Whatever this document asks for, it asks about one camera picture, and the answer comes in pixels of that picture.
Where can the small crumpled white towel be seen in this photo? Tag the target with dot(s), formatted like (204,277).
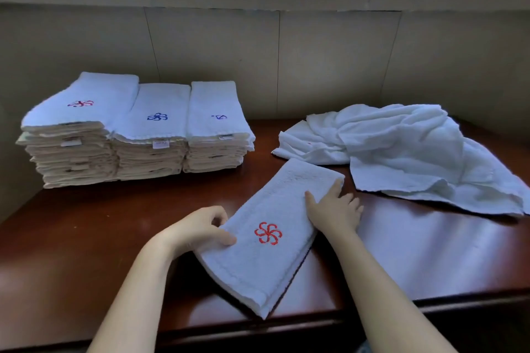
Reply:
(306,144)

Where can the person's left forearm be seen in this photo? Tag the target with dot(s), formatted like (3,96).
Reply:
(136,299)

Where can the white red-flower towel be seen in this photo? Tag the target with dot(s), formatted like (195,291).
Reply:
(269,249)

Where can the person's right hand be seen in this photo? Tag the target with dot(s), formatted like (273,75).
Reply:
(333,214)

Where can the large crumpled white towel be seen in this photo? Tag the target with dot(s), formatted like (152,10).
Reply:
(414,150)

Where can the person's left thumb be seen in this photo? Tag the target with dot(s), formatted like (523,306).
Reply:
(219,237)

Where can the person's right middle finger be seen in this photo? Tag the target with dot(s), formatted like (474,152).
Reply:
(347,198)

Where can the person's right thumb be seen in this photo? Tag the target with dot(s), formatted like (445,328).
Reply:
(310,203)

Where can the towel stack with blue flower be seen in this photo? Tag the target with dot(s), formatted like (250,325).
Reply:
(153,137)

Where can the towel stack with red print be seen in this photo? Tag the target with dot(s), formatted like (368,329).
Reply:
(78,129)

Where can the person's right little finger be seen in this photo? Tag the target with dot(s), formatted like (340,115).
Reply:
(358,213)

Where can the person's right forearm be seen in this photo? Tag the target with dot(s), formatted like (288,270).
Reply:
(381,299)

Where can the person's left hand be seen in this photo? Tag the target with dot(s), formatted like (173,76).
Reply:
(188,230)

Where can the towel stack with small blue mark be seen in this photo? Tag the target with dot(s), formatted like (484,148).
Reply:
(215,133)

